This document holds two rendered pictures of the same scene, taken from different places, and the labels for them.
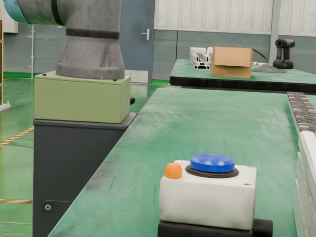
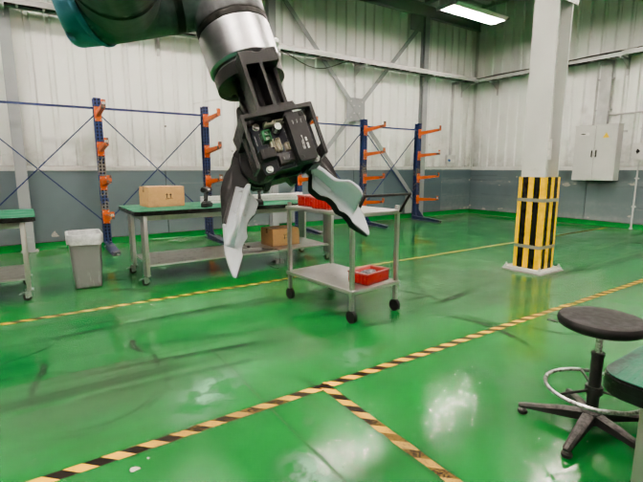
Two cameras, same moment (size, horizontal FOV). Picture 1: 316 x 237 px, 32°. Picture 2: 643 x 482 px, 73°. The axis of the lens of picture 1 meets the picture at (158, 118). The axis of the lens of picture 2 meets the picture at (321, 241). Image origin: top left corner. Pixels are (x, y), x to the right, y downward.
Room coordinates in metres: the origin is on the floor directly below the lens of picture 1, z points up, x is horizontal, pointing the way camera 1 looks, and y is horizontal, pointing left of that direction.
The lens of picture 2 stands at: (1.69, -0.38, 1.20)
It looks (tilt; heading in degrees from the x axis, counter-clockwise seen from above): 10 degrees down; 53
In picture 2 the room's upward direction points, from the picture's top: straight up
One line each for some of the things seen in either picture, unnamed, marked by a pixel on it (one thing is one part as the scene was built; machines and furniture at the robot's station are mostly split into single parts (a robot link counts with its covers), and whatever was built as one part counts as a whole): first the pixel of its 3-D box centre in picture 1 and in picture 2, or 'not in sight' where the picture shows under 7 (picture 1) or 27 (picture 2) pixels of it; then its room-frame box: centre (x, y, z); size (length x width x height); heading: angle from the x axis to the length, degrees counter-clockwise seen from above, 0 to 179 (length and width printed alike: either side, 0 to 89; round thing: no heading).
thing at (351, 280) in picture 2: not in sight; (343, 249); (4.06, 2.45, 0.50); 1.03 x 0.55 x 1.01; 92
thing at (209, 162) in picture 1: (212, 167); not in sight; (0.48, -0.05, 0.84); 0.04 x 0.04 x 0.02
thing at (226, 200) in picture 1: (219, 203); not in sight; (0.48, -0.06, 0.81); 0.10 x 0.08 x 0.06; 79
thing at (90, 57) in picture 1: (91, 53); not in sight; (1.21, 0.15, 0.92); 0.15 x 0.15 x 0.10
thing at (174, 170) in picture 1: (173, 169); not in sight; (0.45, -0.02, 0.85); 0.01 x 0.01 x 0.01
